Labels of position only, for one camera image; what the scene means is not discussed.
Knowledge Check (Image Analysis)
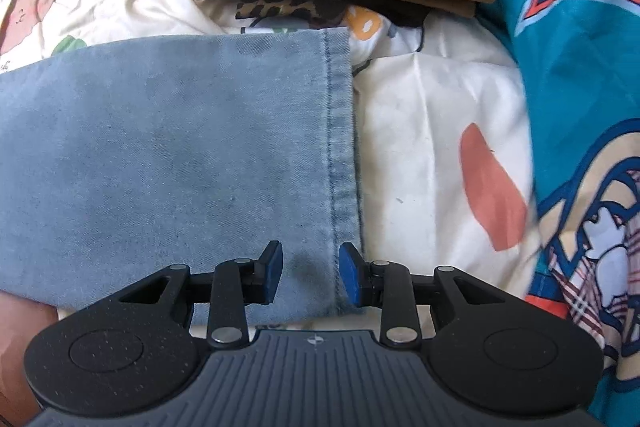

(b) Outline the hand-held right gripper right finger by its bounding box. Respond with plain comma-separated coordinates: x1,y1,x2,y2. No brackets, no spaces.
338,241,502,349

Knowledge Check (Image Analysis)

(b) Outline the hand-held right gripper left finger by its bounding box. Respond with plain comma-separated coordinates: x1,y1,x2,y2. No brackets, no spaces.
119,240,285,349

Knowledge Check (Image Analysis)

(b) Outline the cream bear print bed sheet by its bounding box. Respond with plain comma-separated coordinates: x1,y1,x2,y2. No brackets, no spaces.
0,0,542,339

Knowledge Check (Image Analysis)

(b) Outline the white floral print cloth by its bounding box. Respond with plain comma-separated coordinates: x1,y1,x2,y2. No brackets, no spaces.
240,3,427,60

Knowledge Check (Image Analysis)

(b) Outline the leopard print cloth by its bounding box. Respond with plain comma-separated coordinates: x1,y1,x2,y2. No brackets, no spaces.
235,0,352,31

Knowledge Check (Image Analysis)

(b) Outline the person's bare leg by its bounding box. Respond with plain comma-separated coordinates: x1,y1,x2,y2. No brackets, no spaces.
0,291,60,427

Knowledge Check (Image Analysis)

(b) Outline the teal printed garment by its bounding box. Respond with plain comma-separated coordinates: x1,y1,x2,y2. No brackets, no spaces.
459,0,640,410

